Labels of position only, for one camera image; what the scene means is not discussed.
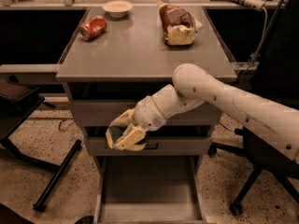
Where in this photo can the middle grey drawer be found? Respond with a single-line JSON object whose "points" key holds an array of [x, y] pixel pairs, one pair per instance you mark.
{"points": [[156, 146]]}

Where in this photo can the white bowl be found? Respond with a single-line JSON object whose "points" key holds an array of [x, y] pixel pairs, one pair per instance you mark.
{"points": [[117, 9]]}

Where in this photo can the top grey drawer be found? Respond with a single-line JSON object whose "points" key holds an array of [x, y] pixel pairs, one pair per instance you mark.
{"points": [[88, 113]]}

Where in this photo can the bottom grey drawer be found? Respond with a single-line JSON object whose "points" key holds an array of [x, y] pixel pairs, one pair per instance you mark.
{"points": [[148, 190]]}

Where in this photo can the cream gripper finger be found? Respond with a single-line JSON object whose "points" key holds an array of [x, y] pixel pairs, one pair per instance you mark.
{"points": [[133, 140], [123, 122]]}

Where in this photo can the crushed red soda can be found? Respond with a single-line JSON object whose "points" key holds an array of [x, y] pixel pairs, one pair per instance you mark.
{"points": [[93, 27]]}

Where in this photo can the black office chair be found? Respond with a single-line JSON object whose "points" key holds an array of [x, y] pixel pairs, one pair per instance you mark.
{"points": [[276, 78]]}

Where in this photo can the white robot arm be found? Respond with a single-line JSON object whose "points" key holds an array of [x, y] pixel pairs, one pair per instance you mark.
{"points": [[191, 86]]}

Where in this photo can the grey drawer cabinet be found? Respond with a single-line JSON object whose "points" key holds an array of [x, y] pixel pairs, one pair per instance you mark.
{"points": [[130, 61]]}

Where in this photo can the grey drawer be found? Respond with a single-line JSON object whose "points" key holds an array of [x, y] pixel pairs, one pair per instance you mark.
{"points": [[88, 113], [156, 146], [148, 190]]}

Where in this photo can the brown chip bag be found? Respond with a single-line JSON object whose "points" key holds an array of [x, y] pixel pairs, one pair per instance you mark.
{"points": [[180, 27]]}

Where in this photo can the green and yellow sponge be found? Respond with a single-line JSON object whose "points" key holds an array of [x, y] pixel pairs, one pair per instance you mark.
{"points": [[116, 132]]}

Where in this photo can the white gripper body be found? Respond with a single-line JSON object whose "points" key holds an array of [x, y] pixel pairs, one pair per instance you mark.
{"points": [[146, 113]]}

